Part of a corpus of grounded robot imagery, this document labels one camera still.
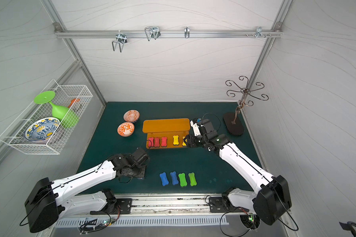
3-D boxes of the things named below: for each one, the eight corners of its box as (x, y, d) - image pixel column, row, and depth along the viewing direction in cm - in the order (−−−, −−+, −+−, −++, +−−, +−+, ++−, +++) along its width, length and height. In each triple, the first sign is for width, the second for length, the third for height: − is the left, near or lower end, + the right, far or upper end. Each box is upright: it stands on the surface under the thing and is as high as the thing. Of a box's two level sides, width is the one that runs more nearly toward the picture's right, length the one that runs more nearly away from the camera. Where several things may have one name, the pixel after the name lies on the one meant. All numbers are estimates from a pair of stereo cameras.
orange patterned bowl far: (122, 119, 110) (121, 116, 107) (130, 111, 116) (129, 107, 113) (134, 124, 107) (132, 121, 104) (141, 115, 113) (140, 112, 110)
